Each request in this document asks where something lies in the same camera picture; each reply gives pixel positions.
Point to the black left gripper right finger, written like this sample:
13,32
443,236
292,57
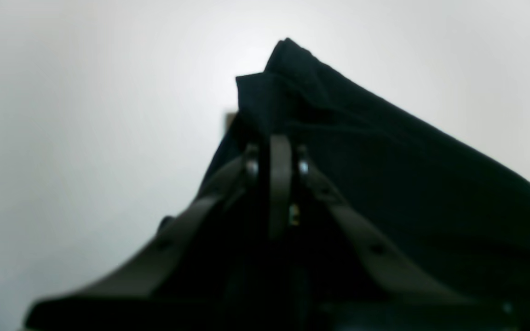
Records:
416,300

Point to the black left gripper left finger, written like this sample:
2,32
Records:
134,295

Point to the black T-shirt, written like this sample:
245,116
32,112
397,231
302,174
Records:
455,212

